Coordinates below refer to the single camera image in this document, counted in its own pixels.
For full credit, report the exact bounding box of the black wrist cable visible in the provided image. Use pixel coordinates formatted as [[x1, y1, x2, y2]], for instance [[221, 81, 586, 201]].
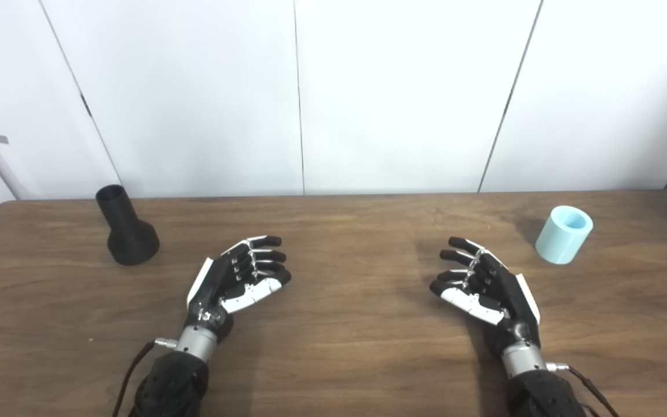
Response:
[[112, 338, 178, 417], [547, 361, 621, 417]]

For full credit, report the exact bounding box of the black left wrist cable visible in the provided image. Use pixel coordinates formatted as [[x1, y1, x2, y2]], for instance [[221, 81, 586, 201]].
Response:
[[112, 338, 178, 417]]

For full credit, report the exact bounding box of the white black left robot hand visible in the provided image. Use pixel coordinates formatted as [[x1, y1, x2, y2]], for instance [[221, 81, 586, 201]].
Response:
[[186, 235, 292, 342]]

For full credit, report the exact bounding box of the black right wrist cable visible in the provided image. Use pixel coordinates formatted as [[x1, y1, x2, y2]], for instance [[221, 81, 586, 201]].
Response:
[[547, 361, 621, 417]]

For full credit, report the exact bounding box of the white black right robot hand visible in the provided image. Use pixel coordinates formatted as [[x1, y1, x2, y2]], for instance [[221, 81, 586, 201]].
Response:
[[430, 236, 541, 354]]

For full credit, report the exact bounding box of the black funnel-shaped nozzle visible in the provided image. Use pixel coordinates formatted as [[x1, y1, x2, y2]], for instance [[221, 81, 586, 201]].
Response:
[[96, 184, 160, 266]]

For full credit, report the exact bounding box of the light blue cylinder cup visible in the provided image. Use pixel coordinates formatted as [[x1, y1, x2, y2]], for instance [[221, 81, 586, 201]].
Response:
[[535, 205, 593, 265]]

